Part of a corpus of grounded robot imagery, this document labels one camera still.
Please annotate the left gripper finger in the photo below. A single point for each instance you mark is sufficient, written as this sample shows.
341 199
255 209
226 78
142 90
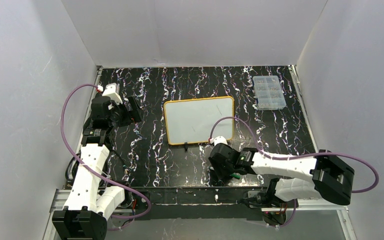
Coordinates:
133 102
136 115

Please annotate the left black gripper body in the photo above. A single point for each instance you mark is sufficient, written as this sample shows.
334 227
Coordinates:
135 109

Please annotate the green whiteboard marker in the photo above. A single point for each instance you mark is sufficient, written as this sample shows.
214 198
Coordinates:
235 176

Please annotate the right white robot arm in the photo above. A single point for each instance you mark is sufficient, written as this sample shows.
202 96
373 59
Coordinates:
320 176

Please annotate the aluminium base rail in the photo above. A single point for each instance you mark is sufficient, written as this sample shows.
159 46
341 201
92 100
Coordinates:
202 197

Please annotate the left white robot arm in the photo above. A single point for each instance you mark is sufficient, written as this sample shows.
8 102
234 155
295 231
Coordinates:
85 213

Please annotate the black binder clip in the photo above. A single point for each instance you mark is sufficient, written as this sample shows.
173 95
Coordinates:
185 146

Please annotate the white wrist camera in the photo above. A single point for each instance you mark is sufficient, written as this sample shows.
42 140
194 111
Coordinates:
112 91
218 140

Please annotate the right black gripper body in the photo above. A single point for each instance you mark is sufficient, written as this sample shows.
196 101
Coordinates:
219 170

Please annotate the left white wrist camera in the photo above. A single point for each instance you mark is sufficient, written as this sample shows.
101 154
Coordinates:
112 91

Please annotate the clear plastic compartment box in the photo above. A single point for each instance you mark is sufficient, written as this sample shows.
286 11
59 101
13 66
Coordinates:
268 93

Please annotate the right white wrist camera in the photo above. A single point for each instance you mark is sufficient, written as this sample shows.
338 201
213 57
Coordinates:
218 140

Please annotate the yellow framed whiteboard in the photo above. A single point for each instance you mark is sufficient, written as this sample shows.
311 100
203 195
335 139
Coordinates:
191 121

